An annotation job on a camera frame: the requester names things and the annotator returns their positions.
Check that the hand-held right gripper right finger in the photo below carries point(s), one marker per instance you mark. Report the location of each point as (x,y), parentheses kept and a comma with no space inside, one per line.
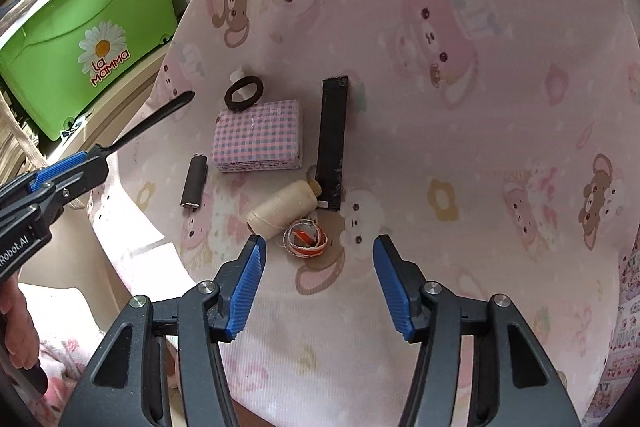
(392,297)

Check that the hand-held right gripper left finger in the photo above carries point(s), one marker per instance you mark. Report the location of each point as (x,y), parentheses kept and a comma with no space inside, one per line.
(247,292)

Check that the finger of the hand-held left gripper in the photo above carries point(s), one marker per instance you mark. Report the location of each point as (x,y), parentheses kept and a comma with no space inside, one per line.
(80,179)
(60,168)

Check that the cream thread spool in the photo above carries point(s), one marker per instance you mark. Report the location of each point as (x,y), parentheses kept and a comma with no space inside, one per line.
(280,209)

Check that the thin black stick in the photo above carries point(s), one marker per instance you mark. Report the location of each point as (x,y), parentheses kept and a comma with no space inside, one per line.
(150,122)

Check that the black lighter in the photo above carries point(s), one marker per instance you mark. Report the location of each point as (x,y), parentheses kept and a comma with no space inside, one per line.
(194,184)

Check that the pink checked tissue pack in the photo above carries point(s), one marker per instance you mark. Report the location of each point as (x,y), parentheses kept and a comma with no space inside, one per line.
(255,137)

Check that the long black box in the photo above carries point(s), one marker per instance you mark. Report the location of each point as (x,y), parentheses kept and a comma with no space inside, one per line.
(331,142)

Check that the person's left hand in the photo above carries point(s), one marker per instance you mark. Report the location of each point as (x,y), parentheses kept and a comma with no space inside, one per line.
(20,327)

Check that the beige slatted panel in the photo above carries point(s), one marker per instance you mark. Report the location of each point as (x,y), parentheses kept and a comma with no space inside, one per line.
(17,132)

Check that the orange checked tape roll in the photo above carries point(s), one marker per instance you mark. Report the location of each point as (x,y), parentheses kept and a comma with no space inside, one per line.
(305,253)

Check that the green storage box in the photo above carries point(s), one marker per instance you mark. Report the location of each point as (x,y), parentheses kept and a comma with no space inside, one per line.
(85,72)

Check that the pink printed pajama clothing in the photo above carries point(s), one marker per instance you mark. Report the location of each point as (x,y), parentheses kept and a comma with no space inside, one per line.
(60,367)

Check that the pink printed blanket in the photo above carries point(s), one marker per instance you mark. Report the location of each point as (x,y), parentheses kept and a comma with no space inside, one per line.
(450,157)

